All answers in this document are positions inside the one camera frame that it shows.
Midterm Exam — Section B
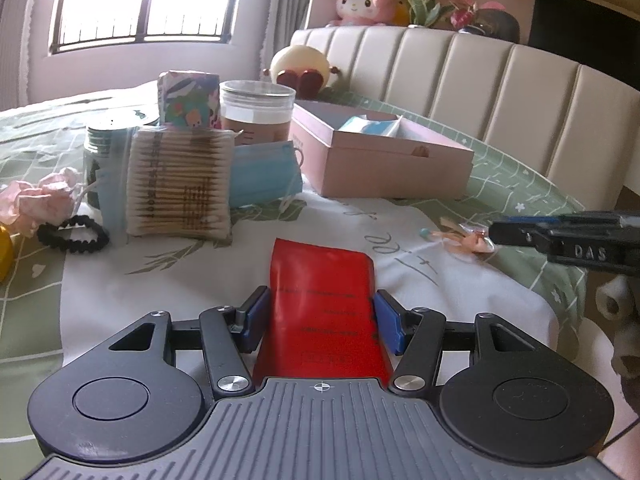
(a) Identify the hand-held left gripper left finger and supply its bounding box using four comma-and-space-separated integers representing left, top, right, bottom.
107, 286, 272, 395

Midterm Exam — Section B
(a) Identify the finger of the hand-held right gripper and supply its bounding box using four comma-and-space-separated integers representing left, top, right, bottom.
501, 213, 627, 229
490, 221, 552, 252

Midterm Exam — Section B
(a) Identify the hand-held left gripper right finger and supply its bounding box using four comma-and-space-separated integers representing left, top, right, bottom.
373, 290, 538, 395

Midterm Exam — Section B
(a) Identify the red foil packet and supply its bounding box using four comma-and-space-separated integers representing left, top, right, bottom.
252, 238, 394, 387

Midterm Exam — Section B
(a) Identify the pink cardboard box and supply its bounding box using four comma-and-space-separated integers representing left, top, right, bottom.
289, 101, 475, 199

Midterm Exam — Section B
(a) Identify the green lid jar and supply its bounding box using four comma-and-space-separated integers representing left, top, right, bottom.
82, 122, 139, 211

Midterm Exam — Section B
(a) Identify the green printed bed sheet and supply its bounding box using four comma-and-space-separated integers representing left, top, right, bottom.
0, 77, 601, 480

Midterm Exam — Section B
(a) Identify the blue face mask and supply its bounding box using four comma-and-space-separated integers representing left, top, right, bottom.
229, 140, 306, 209

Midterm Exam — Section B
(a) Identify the cream padded headboard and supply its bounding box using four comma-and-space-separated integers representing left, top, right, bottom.
289, 24, 640, 213

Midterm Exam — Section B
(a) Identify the cotton swab pack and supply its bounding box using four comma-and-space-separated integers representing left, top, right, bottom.
124, 127, 235, 247

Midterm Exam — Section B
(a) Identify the blue and white packet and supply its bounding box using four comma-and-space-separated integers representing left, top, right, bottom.
336, 114, 404, 139

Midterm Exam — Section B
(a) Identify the black panel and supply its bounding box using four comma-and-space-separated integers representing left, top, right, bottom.
527, 0, 640, 69

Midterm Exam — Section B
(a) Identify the dark round object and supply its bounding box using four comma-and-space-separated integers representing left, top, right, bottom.
470, 9, 521, 44

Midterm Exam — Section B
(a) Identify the red leafy plant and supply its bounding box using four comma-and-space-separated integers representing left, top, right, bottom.
447, 0, 506, 31

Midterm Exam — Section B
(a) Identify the colourful printed packet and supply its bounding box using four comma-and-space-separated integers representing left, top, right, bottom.
157, 70, 221, 129

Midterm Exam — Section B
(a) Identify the pink scrunchie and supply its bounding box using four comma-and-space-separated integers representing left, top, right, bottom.
0, 168, 84, 239

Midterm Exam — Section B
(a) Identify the cream round plush toy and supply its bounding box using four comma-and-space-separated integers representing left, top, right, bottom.
262, 44, 346, 99

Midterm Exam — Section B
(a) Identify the yellow object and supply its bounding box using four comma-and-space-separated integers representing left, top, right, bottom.
0, 224, 14, 282

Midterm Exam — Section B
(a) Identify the pink plush toy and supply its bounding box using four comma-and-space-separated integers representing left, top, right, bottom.
327, 0, 401, 27

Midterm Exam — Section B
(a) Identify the beige curtain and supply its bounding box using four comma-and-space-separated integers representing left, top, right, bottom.
257, 0, 322, 77
0, 0, 57, 111

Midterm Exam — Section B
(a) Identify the barred window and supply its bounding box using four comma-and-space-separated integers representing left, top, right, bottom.
48, 0, 244, 56

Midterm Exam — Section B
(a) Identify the black hair tie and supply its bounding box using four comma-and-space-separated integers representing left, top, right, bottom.
36, 214, 110, 255

